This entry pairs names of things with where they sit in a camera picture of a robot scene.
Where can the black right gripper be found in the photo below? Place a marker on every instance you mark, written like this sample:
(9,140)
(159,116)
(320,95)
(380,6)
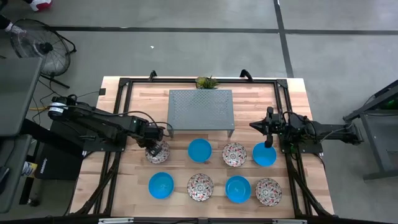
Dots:
(270,127)

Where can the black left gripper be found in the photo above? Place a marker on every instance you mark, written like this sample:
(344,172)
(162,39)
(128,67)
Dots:
(152,133)

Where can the floral patterned ceramic bowl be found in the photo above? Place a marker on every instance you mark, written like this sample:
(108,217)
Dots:
(268,192)
(163,157)
(234,154)
(200,187)

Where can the blue plastic bowl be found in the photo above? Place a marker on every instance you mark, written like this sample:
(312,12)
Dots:
(200,150)
(161,185)
(264,157)
(237,189)

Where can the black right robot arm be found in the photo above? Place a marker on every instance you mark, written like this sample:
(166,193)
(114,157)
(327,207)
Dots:
(329,129)

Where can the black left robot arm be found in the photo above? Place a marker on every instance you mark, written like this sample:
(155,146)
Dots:
(102,119)

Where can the grey perforated metal shelf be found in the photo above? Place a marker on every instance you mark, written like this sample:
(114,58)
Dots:
(202,109)

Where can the green succulent plant pot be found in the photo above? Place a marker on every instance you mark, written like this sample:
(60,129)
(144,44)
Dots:
(206,82)

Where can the small black square box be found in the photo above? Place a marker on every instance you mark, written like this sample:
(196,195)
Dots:
(102,91)

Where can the black Husky case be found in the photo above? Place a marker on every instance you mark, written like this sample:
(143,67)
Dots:
(56,165)

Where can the grey metal cart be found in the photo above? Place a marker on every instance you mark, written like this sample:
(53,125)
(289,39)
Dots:
(379,133)

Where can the white yellow container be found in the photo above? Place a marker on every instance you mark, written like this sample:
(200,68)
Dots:
(29,169)

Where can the grey desk top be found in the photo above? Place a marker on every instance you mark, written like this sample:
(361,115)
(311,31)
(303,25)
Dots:
(18,93)

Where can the black floor fan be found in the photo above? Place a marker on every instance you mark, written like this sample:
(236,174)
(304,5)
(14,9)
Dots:
(46,48)

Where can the person's foot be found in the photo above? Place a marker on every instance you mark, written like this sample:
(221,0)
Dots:
(42,4)
(14,28)

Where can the black aluminium table frame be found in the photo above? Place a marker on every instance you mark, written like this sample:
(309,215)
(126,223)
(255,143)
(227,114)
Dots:
(155,81)

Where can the silver metal bracket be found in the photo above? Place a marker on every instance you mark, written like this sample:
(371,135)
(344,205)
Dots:
(289,221)
(115,220)

